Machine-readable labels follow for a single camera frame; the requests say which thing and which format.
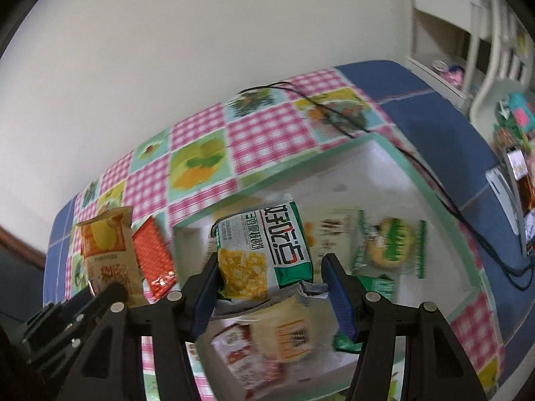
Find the brown snack bag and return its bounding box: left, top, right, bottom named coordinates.
left=505, top=146, right=535, bottom=256

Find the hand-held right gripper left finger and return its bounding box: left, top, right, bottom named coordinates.
left=63, top=251, right=222, bottom=401

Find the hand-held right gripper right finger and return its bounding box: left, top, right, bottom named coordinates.
left=321, top=254, right=490, bottom=401

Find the pile of colourful toys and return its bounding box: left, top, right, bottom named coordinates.
left=493, top=94, right=535, bottom=155

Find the clear green-edged cookie packet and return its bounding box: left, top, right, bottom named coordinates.
left=353, top=215, right=427, bottom=278

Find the red white biscuit packet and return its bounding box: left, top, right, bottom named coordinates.
left=209, top=323, right=289, bottom=385

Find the tan orange snack packet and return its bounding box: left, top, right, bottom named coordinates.
left=75, top=206, right=149, bottom=307

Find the black cable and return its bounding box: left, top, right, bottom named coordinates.
left=237, top=84, right=535, bottom=290

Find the white plastic object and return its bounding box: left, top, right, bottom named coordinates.
left=485, top=167, right=524, bottom=235

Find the white box with mint rim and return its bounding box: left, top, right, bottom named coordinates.
left=140, top=134, right=488, bottom=401

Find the clear-wrapped yellow cake packet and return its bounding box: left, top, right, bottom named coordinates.
left=304, top=210, right=365, bottom=269

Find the clear-wrapped pale round cake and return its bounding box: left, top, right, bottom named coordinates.
left=250, top=294, right=320, bottom=364

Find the pink checkered fruit tablecloth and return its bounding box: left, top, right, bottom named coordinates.
left=69, top=69, right=507, bottom=401

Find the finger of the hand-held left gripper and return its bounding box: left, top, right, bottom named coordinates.
left=23, top=283, right=129, bottom=368

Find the white wooden shelf unit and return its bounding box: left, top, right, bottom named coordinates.
left=403, top=0, right=502, bottom=113

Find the brown wooden rail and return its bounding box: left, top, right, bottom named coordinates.
left=0, top=223, right=46, bottom=269

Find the green white cracker packet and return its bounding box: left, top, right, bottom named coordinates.
left=210, top=194, right=316, bottom=301

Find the flat red foil packet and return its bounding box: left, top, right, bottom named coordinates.
left=133, top=215, right=178, bottom=301

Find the pink round container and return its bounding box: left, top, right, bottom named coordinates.
left=432, top=59, right=465, bottom=88

